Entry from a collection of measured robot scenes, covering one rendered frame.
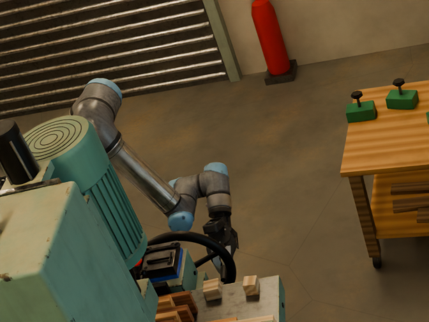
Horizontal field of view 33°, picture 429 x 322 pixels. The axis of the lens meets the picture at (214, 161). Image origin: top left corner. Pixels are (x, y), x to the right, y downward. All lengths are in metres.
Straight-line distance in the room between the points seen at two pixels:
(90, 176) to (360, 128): 1.68
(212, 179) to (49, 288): 1.20
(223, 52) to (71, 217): 3.46
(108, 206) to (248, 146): 2.60
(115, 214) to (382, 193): 1.83
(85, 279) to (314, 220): 2.24
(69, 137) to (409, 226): 1.80
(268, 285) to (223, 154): 2.26
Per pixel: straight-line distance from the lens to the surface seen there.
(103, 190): 1.42
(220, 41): 4.54
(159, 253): 1.84
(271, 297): 1.75
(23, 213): 1.21
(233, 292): 1.80
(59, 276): 1.11
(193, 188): 2.23
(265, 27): 4.33
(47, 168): 1.30
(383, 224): 2.95
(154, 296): 1.69
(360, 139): 2.83
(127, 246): 1.49
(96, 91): 2.10
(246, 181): 3.71
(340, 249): 3.16
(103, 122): 2.02
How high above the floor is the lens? 2.11
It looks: 32 degrees down
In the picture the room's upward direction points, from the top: 21 degrees counter-clockwise
